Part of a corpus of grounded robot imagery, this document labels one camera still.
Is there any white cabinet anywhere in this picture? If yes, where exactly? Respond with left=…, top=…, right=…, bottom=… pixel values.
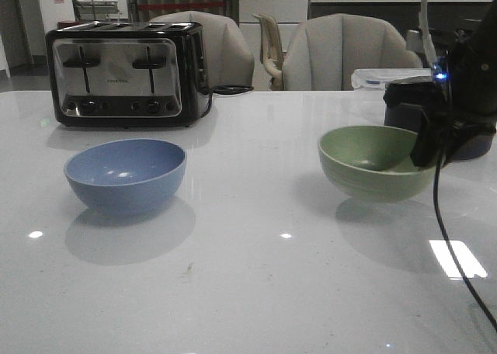
left=238, top=0, right=308, bottom=56

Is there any green bowl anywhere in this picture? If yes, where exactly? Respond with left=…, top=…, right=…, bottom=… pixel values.
left=318, top=125, right=435, bottom=203

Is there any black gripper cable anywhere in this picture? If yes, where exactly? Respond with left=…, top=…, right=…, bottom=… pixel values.
left=432, top=136, right=497, bottom=334

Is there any cream office chair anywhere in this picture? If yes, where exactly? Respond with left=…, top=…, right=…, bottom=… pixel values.
left=252, top=13, right=284, bottom=91

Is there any clear plastic container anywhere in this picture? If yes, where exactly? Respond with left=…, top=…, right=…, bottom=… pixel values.
left=351, top=68, right=432, bottom=90

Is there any white cable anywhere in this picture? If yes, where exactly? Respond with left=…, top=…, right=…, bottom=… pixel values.
left=419, top=0, right=438, bottom=70

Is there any dark blue pot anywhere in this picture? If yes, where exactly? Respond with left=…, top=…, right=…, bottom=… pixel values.
left=384, top=104, right=494, bottom=162

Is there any left beige chair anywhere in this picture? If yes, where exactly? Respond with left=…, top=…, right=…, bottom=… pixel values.
left=151, top=11, right=255, bottom=88

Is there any black toaster power cable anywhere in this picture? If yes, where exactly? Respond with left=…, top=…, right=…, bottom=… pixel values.
left=201, top=84, right=255, bottom=118

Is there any black and chrome toaster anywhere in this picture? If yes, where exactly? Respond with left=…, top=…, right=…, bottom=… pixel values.
left=45, top=21, right=210, bottom=127

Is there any right beige chair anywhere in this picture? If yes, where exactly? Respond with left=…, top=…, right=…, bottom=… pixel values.
left=282, top=13, right=422, bottom=91

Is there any blue bowl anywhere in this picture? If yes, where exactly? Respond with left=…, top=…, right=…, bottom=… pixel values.
left=64, top=138, right=186, bottom=217

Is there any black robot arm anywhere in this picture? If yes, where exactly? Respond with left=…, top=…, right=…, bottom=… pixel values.
left=384, top=3, right=496, bottom=167

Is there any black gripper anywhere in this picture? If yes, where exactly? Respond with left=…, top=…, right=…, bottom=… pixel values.
left=383, top=78, right=497, bottom=168

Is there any beige chair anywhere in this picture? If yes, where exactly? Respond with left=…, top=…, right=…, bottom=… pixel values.
left=151, top=11, right=255, bottom=88
left=282, top=13, right=422, bottom=91

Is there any metal cart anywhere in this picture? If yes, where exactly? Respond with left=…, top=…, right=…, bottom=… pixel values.
left=72, top=0, right=120, bottom=21

